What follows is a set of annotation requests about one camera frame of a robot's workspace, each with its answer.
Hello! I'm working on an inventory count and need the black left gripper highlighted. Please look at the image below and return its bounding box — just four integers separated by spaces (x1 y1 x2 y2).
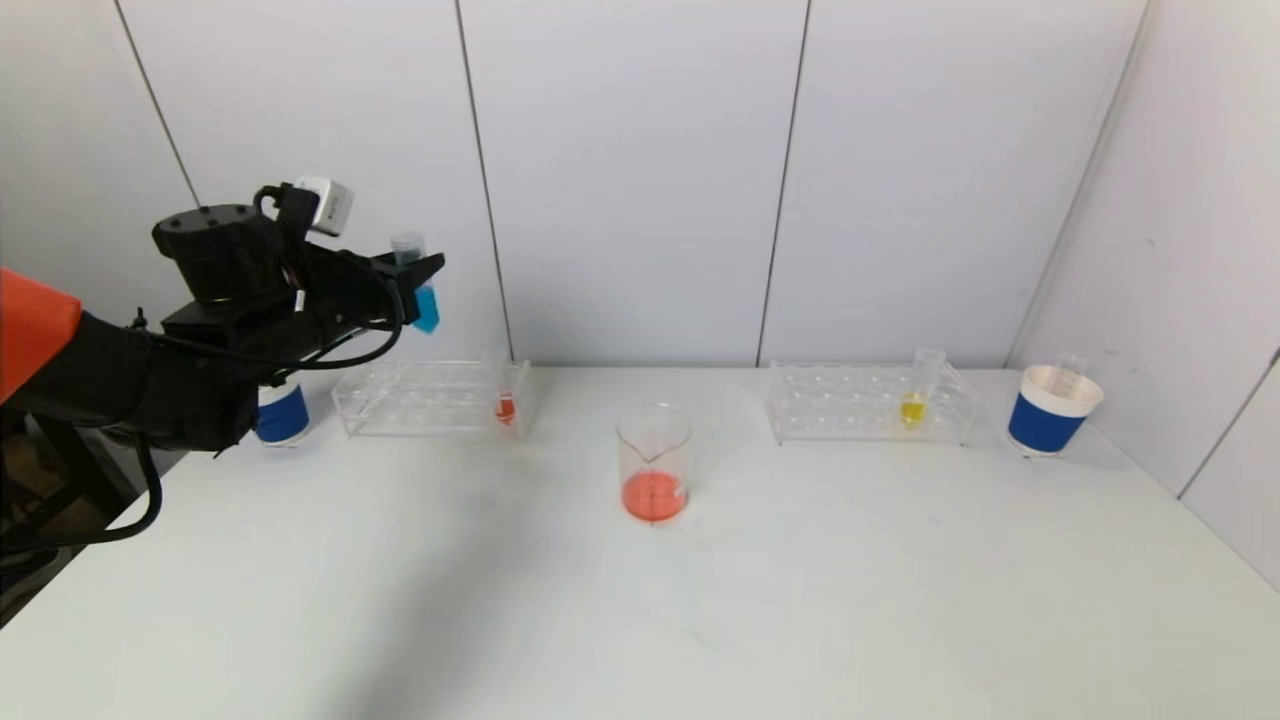
305 242 446 335

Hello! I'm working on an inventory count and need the test tube with blue pigment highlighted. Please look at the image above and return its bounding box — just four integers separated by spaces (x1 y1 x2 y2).
389 231 442 336

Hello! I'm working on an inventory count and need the clear acrylic test tube rack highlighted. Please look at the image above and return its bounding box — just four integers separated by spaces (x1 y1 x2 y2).
334 361 533 441
765 362 979 447

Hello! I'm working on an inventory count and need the clear glass beaker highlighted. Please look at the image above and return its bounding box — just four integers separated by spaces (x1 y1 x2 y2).
615 402 693 525

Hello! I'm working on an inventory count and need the test tube with yellow pigment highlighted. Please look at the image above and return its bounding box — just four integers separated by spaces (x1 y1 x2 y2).
898 349 947 429

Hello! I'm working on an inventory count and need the blue white paper cup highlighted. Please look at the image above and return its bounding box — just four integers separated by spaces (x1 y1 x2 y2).
253 378 312 448
1007 365 1105 459

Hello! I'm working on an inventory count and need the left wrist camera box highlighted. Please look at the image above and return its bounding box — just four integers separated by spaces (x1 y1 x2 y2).
294 176 356 238

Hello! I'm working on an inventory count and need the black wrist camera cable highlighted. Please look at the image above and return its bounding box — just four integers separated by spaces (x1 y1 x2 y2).
150 184 407 373

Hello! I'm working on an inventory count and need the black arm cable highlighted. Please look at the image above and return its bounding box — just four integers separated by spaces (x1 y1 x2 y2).
0 435 164 550

